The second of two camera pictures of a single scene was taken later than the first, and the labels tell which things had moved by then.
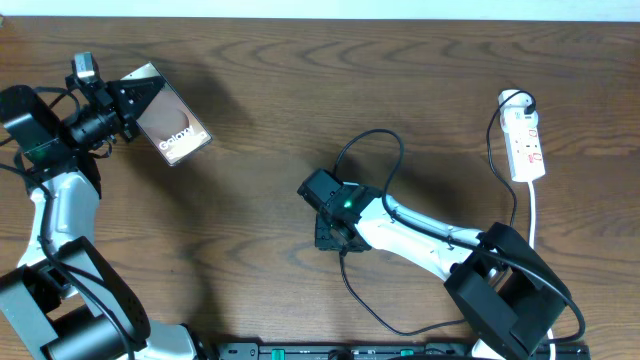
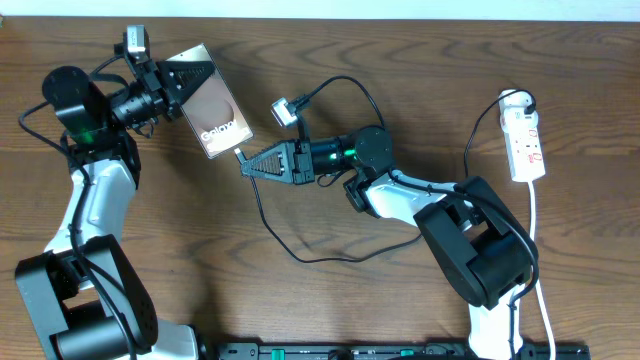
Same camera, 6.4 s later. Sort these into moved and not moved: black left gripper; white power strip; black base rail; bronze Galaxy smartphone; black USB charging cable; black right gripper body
Moved: black USB charging cable; bronze Galaxy smartphone; black left gripper; black right gripper body
Not moved: black base rail; white power strip
